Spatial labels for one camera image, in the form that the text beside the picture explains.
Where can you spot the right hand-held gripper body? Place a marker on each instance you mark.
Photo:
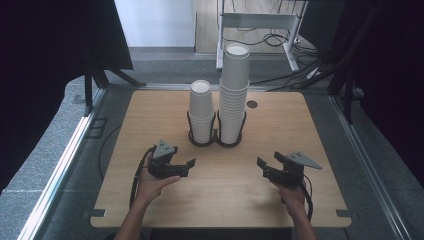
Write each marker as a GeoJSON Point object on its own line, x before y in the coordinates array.
{"type": "Point", "coordinates": [291, 173]}

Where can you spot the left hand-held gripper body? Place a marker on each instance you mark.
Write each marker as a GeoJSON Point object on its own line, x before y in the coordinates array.
{"type": "Point", "coordinates": [160, 165]}

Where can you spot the short stack of paper cups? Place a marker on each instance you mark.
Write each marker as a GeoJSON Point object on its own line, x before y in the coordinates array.
{"type": "Point", "coordinates": [201, 110]}

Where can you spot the tall stack of paper cups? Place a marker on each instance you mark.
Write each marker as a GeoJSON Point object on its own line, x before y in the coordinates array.
{"type": "Point", "coordinates": [234, 93]}

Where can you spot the person's left hand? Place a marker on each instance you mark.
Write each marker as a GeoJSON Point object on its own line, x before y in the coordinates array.
{"type": "Point", "coordinates": [151, 188]}

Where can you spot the person's right hand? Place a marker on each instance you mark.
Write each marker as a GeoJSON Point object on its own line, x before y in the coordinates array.
{"type": "Point", "coordinates": [293, 200]}

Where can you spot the white power strip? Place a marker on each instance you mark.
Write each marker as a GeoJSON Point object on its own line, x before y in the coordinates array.
{"type": "Point", "coordinates": [313, 73]}

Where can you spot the black stand legs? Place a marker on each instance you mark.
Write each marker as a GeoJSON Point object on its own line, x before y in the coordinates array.
{"type": "Point", "coordinates": [346, 90]}
{"type": "Point", "coordinates": [96, 78]}

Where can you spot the black curtain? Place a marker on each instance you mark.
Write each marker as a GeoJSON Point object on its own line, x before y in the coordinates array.
{"type": "Point", "coordinates": [390, 66]}
{"type": "Point", "coordinates": [50, 66]}

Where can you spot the silver metal rail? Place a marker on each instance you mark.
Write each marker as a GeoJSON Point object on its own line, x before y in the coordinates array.
{"type": "Point", "coordinates": [370, 166]}
{"type": "Point", "coordinates": [60, 166]}

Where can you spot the white metal desk frame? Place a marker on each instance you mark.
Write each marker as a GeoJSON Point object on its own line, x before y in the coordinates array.
{"type": "Point", "coordinates": [260, 20]}

